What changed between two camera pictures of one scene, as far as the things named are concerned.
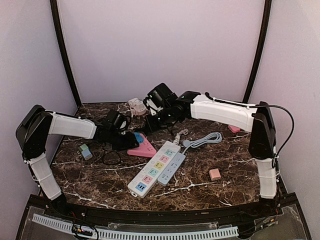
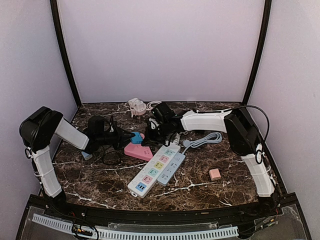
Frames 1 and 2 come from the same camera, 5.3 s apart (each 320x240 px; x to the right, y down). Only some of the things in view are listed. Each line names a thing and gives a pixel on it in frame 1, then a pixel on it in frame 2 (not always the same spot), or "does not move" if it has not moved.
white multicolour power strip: [144, 182] does not move
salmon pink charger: [214, 174] does not move
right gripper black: [152, 127] → [149, 138]
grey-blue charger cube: [87, 154] does not move
